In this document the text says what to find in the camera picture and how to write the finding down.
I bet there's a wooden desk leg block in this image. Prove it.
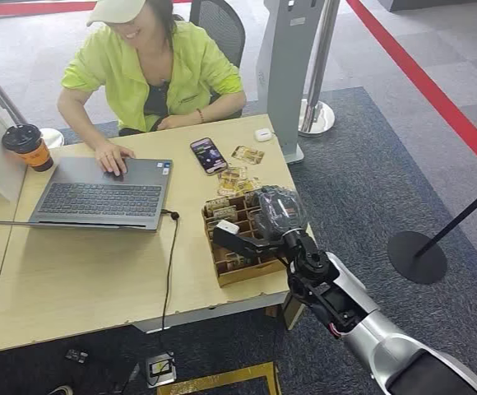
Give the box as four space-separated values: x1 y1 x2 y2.
281 293 306 332

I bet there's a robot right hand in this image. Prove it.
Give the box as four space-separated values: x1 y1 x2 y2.
254 185 309 242

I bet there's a black power cable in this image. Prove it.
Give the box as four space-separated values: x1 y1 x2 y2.
159 208 180 356

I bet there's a small black floor item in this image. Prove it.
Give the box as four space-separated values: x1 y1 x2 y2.
64 348 90 365

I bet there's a person's right hand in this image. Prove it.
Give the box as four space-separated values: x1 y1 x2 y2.
94 140 136 178

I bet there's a black stanchion post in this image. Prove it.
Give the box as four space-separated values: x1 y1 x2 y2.
387 179 477 286

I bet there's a grey laptop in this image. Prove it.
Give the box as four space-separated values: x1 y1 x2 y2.
27 156 174 234

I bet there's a person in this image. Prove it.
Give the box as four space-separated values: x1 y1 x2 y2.
57 0 248 177

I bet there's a yellow floor tape frame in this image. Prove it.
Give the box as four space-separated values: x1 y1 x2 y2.
156 360 283 395

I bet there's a floor socket box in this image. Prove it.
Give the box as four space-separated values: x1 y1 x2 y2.
146 351 178 390

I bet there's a printed card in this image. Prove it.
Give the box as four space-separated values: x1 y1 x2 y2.
204 197 232 215
217 166 248 184
210 206 239 224
216 177 263 199
230 145 266 166

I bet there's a red barrier belt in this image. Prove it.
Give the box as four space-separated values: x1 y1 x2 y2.
346 0 477 182
0 0 192 19

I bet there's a chrome stanchion post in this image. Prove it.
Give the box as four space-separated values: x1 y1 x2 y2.
0 53 65 150
298 0 342 138

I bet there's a smartphone with lit screen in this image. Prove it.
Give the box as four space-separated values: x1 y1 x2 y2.
189 137 229 177

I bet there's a coffee cup with black lid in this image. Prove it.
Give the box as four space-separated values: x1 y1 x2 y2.
2 123 54 174

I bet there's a cardboard card box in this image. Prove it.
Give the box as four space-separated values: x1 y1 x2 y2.
200 192 289 289

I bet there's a person's left hand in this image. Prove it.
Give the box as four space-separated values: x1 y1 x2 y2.
156 114 182 132

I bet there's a black mesh office chair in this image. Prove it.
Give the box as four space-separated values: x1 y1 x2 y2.
172 0 247 119

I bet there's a grey kiosk stand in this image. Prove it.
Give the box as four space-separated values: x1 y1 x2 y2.
255 0 331 165

